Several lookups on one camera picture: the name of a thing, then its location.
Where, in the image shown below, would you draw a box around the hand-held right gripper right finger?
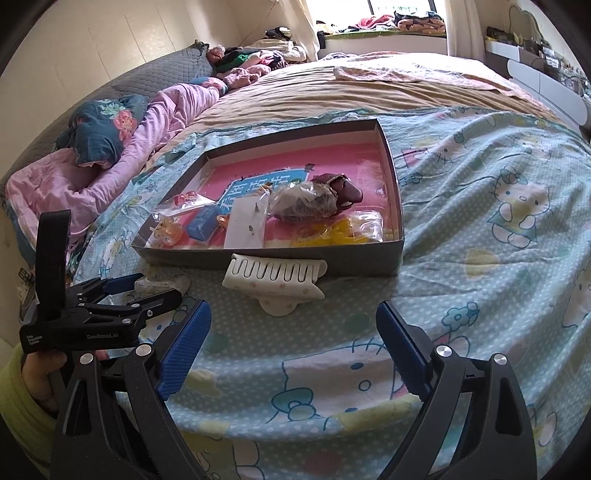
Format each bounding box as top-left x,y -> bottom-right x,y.
375,300 -> 541,480

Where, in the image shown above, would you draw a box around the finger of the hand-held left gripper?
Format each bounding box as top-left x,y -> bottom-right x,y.
82,288 -> 184,325
68,273 -> 146,302

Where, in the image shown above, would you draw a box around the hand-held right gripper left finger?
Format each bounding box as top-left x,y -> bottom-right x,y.
48,298 -> 213,480

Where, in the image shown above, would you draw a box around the clear bag with cream beads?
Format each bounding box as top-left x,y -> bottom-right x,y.
134,275 -> 191,297

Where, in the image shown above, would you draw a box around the orange spiral hair tie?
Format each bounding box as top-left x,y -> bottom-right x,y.
154,219 -> 186,248

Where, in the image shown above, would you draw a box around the blue plastic box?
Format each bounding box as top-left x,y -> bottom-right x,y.
186,205 -> 221,241

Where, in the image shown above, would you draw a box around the bagged red ball earrings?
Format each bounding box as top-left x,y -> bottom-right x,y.
171,193 -> 217,210

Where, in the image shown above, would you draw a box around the white earring card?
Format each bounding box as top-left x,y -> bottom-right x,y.
225,198 -> 269,251

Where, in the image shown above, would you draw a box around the grey cardboard box tray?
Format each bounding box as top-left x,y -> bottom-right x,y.
130,117 -> 406,278

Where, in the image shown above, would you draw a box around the white hair claw clip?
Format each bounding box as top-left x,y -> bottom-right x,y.
222,252 -> 329,318

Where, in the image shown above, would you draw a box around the bagged yellow jewelry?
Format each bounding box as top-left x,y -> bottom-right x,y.
294,209 -> 385,246

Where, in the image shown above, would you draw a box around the dark red clip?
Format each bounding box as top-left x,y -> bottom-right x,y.
310,172 -> 364,209

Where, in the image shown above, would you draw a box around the bagged brown bead bracelet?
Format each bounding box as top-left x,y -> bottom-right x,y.
267,181 -> 343,219

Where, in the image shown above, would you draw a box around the person's left forearm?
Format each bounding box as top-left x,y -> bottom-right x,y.
0,344 -> 58,477

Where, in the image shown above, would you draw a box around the person's left hand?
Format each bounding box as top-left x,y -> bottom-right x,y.
21,351 -> 71,414

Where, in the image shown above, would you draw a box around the cartoon cat printed bedsheet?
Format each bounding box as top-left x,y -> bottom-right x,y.
69,104 -> 591,480

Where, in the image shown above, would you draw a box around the dark floral pillow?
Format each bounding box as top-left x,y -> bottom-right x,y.
57,93 -> 149,168

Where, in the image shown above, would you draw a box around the pink quilt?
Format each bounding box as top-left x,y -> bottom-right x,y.
7,76 -> 228,260

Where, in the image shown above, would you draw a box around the grey quilted headboard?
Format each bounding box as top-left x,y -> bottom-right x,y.
0,44 -> 219,186

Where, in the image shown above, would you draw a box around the tan bed cover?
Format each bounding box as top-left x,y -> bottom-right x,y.
143,51 -> 570,168

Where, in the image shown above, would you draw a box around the pile of clothes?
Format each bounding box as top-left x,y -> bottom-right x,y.
205,39 -> 308,92

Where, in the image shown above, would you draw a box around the pale pink cloth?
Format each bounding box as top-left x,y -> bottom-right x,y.
332,64 -> 525,95

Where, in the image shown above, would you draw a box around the white and grey dresser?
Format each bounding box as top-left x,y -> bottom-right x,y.
482,34 -> 591,141

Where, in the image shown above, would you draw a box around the window sill with bedding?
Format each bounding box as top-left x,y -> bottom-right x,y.
318,11 -> 450,62

